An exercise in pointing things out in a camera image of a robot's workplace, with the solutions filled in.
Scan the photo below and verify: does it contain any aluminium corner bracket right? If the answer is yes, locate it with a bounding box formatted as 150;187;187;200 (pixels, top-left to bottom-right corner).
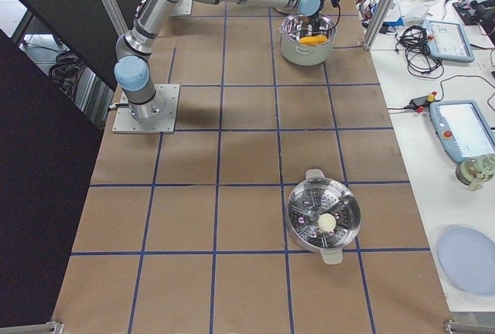
444;320;495;334

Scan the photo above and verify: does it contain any white steamed bun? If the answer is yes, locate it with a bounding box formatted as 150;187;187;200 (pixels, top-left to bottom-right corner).
318;213;336;233

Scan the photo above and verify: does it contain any black side panel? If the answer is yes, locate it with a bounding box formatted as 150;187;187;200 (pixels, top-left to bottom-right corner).
0;0;135;327

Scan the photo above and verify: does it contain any far blue teach pendant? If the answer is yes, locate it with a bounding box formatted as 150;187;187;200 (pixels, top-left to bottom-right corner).
422;19;475;63

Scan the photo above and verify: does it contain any tangled black cable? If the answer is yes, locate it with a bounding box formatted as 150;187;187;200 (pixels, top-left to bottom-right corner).
394;24;444;78

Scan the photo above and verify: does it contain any blue teach pendant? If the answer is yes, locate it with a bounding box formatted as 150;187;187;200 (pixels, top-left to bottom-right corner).
422;19;475;63
429;100;494;163

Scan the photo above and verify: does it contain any stainless steel steamer pot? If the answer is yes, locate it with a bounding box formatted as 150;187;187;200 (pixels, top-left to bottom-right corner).
284;169;361;265

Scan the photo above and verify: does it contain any aluminium frame post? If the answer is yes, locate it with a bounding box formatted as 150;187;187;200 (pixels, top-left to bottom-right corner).
363;0;394;51

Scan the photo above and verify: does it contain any grey green cooking pot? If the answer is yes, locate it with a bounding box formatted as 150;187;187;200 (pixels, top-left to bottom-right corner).
278;13;336;66

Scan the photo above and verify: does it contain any light blue plate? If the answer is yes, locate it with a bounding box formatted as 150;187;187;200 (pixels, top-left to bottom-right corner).
437;227;494;296

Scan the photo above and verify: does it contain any black power adapter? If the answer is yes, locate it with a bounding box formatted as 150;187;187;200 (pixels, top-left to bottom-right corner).
408;95;430;110

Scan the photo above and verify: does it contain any aluminium corner bracket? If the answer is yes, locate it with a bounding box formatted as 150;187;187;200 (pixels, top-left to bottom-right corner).
444;320;495;334
0;322;64;334

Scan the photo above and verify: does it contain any yellow corn cob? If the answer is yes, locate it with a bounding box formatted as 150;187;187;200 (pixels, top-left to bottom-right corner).
299;35;328;46

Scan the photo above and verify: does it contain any near blue teach pendant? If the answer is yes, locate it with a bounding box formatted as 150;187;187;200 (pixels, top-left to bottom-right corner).
429;100;494;163

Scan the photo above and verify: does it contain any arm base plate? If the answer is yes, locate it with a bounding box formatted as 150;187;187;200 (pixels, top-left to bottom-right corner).
110;84;180;134
170;0;193;17

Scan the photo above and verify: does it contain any green glass jar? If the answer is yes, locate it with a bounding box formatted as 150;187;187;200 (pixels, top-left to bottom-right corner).
456;154;494;191

